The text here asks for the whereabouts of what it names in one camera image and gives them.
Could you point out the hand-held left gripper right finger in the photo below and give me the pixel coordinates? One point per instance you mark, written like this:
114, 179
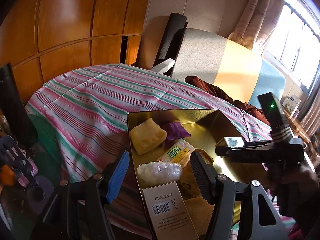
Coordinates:
201, 175

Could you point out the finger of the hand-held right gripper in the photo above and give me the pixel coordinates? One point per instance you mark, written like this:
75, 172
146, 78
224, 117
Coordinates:
245, 158
235, 148

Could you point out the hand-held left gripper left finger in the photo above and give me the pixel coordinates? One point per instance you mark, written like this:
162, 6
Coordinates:
118, 177

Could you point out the gold metal tray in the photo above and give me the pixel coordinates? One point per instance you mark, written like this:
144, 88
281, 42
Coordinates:
207, 130

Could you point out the cracker packet with green edges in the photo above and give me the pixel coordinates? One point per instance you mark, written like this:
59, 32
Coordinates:
175, 153

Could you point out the clear plastic bag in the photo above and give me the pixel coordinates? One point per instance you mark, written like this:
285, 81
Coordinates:
157, 173

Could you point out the green gold carton box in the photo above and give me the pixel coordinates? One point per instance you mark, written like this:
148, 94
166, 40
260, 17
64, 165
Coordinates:
167, 210

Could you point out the yellow sponge block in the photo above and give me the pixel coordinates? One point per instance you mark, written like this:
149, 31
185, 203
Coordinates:
147, 135

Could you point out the purple snack packet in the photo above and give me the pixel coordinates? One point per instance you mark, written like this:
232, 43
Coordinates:
176, 130

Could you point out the person's right forearm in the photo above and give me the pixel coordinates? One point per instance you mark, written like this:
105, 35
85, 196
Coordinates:
297, 210

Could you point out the person's right hand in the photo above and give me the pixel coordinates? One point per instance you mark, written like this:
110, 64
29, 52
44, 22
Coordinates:
297, 177

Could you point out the wooden desk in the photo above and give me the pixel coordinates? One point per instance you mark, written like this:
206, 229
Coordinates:
307, 132

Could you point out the white appliance box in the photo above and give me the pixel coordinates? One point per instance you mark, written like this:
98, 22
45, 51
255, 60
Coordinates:
292, 103

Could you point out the brown blanket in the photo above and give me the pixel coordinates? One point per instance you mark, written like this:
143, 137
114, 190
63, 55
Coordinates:
220, 92

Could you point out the striped bedsheet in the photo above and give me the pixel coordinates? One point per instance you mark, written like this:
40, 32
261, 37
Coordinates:
95, 105

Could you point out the grey tape roll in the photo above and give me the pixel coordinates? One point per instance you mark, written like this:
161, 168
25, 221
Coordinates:
40, 192

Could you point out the beige blue padded headboard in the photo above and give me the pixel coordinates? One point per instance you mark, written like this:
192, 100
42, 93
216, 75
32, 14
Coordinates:
225, 57

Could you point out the white foam block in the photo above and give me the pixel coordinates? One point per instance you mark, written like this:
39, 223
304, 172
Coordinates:
163, 65

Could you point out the window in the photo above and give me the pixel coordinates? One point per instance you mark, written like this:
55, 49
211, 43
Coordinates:
295, 37

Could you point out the black tall cylinder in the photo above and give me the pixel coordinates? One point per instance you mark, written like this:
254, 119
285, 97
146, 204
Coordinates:
15, 105

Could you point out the black rolled mat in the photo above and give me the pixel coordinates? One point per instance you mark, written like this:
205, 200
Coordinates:
170, 37

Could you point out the beige curtain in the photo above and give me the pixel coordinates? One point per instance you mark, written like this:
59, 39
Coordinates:
257, 12

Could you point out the wooden wardrobe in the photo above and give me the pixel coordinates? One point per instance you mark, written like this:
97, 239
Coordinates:
70, 30

